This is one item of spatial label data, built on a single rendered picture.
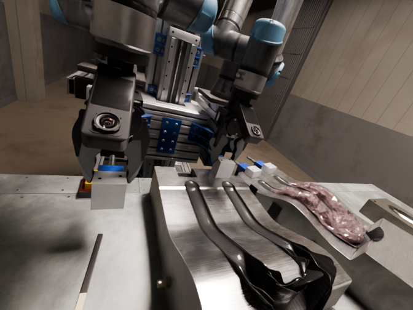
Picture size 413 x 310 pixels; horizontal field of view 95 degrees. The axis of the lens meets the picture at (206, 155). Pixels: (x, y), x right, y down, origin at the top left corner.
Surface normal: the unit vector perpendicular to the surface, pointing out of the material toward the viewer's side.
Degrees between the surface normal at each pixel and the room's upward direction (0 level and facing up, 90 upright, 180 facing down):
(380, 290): 90
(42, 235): 0
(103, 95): 30
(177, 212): 3
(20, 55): 90
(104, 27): 90
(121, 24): 90
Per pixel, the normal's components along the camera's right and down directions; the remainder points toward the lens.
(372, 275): -0.75, 0.07
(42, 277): 0.29, -0.86
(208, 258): 0.12, -0.99
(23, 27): 0.29, 0.50
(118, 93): 0.43, -0.49
